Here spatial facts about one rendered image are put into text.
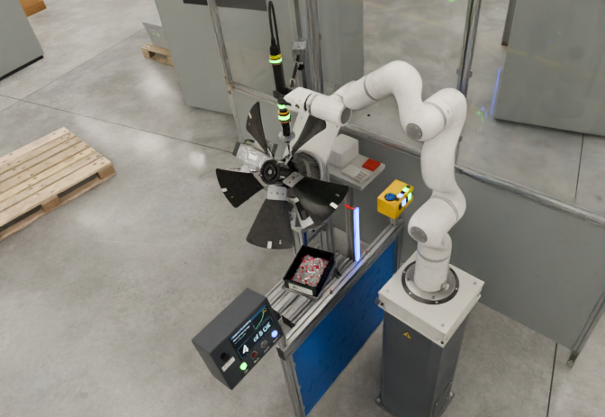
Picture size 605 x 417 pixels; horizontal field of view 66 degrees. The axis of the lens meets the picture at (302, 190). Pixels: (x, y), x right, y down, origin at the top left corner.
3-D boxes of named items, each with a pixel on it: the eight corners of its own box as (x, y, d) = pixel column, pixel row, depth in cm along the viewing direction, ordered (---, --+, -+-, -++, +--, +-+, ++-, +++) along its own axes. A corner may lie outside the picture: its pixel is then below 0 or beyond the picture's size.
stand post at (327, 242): (327, 274, 317) (313, 135, 242) (338, 280, 313) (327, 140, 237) (323, 278, 315) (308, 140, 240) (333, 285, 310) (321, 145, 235)
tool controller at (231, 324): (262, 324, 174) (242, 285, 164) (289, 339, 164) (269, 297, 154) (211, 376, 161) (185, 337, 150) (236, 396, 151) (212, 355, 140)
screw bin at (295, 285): (303, 253, 226) (302, 244, 222) (335, 262, 220) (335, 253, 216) (284, 287, 212) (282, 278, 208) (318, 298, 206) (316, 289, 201)
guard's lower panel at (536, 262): (251, 180, 394) (230, 85, 335) (581, 349, 254) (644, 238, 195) (249, 182, 392) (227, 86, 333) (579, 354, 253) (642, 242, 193)
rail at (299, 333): (396, 226, 238) (396, 215, 233) (402, 230, 236) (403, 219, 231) (278, 356, 190) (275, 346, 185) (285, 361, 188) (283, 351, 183)
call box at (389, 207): (394, 194, 229) (395, 178, 222) (412, 203, 223) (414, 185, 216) (376, 213, 220) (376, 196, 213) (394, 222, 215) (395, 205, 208)
